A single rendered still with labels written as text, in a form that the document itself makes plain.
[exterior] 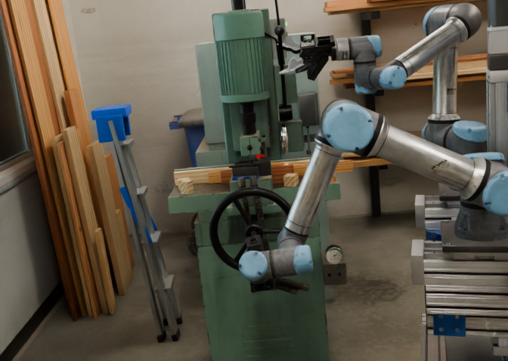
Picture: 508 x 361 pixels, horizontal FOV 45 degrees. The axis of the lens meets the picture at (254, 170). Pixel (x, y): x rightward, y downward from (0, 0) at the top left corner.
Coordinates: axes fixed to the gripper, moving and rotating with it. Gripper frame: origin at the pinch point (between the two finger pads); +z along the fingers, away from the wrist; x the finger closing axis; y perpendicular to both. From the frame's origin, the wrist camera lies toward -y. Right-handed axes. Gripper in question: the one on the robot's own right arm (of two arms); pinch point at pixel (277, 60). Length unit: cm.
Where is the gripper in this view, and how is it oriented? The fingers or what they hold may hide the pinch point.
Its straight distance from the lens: 212.6
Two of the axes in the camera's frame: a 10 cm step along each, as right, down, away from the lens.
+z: -9.9, 0.9, 0.5
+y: -0.9, -6.4, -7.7
